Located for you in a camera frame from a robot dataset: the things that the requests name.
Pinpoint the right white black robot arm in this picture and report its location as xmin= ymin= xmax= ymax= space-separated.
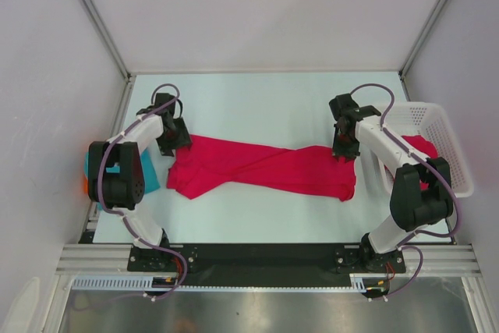
xmin=329 ymin=94 xmax=455 ymax=271

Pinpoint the white plastic perforated basket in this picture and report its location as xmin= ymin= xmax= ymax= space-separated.
xmin=366 ymin=101 xmax=476 ymax=198

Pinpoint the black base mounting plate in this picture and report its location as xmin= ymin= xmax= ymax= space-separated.
xmin=127 ymin=243 xmax=406 ymax=288

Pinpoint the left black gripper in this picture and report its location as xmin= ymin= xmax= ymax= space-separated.
xmin=156 ymin=117 xmax=192 ymax=157

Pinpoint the folded teal t shirt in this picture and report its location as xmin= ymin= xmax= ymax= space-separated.
xmin=84 ymin=142 xmax=160 ymax=211

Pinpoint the red t shirt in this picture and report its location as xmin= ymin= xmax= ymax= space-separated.
xmin=166 ymin=136 xmax=356 ymax=201
xmin=383 ymin=135 xmax=439 ymax=177

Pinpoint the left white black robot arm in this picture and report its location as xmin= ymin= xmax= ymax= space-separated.
xmin=87 ymin=93 xmax=192 ymax=271

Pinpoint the aluminium frame rail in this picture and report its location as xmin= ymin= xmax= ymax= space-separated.
xmin=55 ymin=244 xmax=482 ymax=277

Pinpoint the folded orange t shirt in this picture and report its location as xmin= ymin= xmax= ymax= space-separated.
xmin=83 ymin=178 xmax=88 ymax=195

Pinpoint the white slotted cable duct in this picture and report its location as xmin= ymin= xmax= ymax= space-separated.
xmin=72 ymin=274 xmax=388 ymax=293

